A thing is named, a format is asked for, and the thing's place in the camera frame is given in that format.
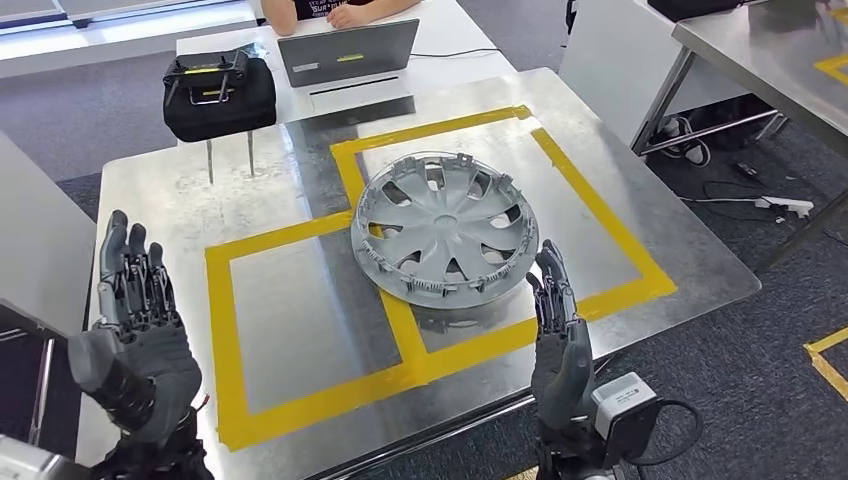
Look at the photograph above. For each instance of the white desk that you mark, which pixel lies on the white desk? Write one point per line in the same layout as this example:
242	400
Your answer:
457	33

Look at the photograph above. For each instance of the yellow table tape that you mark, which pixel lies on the yellow table tape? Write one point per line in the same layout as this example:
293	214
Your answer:
831	66

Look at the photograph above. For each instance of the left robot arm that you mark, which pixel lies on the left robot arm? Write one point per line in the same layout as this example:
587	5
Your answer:
166	457

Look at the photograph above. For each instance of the black remote controller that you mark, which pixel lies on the black remote controller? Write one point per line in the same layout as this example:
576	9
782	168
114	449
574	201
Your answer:
205	66

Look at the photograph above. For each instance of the white partition panel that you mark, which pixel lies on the white partition panel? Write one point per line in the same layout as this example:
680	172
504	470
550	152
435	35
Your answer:
609	60

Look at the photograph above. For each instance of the person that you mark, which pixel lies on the person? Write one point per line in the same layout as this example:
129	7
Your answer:
278	16

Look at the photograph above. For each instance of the black carry bag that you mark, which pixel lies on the black carry bag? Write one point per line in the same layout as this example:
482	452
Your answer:
225	119

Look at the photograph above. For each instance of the black white sneaker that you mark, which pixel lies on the black white sneaker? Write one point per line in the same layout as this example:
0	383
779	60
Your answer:
694	149

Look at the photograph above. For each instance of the grey laptop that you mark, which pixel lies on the grey laptop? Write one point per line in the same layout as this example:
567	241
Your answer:
344	63

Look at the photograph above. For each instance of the grey plastic wheel hubcap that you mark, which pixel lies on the grey plastic wheel hubcap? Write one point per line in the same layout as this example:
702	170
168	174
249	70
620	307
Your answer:
444	225

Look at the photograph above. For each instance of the steel workbench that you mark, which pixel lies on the steel workbench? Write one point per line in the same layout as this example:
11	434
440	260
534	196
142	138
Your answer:
166	218

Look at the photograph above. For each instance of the yellow floor tape square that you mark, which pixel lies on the yellow floor tape square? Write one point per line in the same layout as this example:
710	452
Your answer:
523	474

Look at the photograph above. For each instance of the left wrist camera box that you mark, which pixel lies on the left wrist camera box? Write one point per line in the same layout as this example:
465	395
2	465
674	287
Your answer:
33	464

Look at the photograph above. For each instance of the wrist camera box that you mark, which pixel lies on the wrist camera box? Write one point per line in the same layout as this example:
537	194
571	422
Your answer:
33	464
619	397

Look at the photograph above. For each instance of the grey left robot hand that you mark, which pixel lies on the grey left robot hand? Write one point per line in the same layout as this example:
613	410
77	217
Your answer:
152	371

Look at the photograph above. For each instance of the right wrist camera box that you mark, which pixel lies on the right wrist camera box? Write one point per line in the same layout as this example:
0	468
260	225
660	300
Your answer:
619	397

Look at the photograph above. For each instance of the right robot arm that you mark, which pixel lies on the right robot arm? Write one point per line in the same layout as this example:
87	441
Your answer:
563	457

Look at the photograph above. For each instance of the white power strip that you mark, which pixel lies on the white power strip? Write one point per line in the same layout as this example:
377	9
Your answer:
785	206

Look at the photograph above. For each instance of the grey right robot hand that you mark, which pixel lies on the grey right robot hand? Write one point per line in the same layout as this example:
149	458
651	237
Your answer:
566	378

